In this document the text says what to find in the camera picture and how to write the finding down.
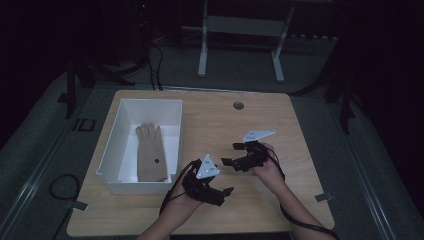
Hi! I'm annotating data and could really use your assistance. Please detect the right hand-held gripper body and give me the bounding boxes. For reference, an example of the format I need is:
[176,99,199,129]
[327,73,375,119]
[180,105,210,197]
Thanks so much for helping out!
[234,129,276,173]

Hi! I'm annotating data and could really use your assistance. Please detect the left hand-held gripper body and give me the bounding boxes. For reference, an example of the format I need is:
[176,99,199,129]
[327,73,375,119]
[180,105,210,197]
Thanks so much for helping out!
[181,153,226,207]

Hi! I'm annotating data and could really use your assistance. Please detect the beige glove with black dot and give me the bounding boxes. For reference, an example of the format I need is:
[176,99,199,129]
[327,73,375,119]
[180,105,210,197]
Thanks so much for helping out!
[135,122,169,183]

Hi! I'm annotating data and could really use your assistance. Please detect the white rectangular box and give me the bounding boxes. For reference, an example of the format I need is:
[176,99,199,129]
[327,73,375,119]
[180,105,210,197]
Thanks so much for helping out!
[95,98,184,196]

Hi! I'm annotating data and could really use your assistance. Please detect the person's right hand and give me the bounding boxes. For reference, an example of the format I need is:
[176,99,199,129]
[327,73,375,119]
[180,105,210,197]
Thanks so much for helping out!
[251,142,285,188]

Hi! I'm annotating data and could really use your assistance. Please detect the person's left hand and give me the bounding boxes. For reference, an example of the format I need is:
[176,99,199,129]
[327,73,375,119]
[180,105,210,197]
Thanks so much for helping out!
[169,185,205,218]

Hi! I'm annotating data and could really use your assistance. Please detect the grey tape piece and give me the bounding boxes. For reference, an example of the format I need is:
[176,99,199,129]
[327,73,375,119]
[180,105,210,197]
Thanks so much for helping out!
[68,199,90,213]
[314,192,335,203]

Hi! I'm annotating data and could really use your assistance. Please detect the black metal stand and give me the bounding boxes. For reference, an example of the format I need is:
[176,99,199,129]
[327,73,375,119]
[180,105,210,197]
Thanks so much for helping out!
[57,49,136,120]
[293,66,357,135]

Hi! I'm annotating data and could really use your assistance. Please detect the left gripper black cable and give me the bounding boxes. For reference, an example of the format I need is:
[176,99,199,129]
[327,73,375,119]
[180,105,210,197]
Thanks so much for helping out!
[158,159,201,216]

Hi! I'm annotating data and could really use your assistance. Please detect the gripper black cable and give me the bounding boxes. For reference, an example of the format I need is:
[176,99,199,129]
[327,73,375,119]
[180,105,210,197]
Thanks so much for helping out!
[158,159,201,216]
[265,146,341,240]

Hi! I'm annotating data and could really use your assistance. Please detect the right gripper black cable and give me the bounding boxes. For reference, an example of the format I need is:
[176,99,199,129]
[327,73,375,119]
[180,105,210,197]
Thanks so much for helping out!
[265,146,341,240]

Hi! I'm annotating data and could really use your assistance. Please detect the black floor cables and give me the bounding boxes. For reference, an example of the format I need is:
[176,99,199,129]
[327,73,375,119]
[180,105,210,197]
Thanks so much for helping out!
[145,41,165,92]

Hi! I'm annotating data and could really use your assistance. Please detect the white metal desk frame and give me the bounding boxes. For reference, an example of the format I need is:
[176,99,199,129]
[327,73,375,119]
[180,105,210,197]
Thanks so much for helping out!
[181,0,338,84]

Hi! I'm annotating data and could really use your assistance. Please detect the black looped floor cable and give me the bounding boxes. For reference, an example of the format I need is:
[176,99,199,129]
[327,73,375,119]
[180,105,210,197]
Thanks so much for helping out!
[48,173,81,240]

